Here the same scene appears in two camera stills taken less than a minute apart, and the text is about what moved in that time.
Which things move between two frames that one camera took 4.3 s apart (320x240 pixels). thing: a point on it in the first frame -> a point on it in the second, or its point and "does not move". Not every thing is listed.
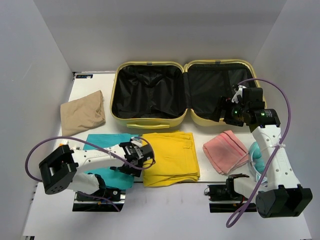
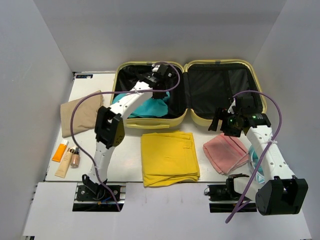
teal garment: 112,178 -> 153,108
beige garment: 85,112 does not move
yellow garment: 175,158 does not move
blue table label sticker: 85,76 does not move
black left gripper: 131,170 -> 158,95
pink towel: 225,152 does not move
